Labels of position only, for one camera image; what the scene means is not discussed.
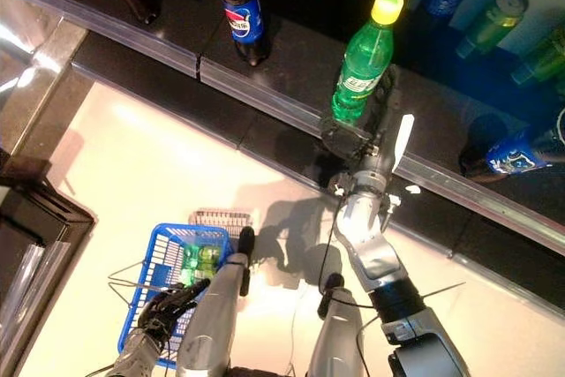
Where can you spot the black store shelf clear rail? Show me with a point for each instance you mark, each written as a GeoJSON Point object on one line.
{"type": "Point", "coordinates": [287, 63]}

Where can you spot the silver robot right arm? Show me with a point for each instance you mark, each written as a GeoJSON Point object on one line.
{"type": "Point", "coordinates": [375, 258]}

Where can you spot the blue plastic shopping basket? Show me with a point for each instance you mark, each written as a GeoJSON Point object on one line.
{"type": "Point", "coordinates": [163, 253]}

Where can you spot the green soda bottle yellow cap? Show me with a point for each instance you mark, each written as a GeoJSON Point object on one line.
{"type": "Point", "coordinates": [205, 258]}
{"type": "Point", "coordinates": [364, 59]}

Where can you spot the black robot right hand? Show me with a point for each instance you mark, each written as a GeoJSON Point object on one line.
{"type": "Point", "coordinates": [348, 140]}

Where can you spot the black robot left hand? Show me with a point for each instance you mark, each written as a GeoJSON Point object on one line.
{"type": "Point", "coordinates": [167, 306]}

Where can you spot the dark brown shelf unit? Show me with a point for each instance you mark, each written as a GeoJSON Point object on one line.
{"type": "Point", "coordinates": [44, 218]}

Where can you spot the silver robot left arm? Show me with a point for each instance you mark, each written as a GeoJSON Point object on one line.
{"type": "Point", "coordinates": [137, 355]}

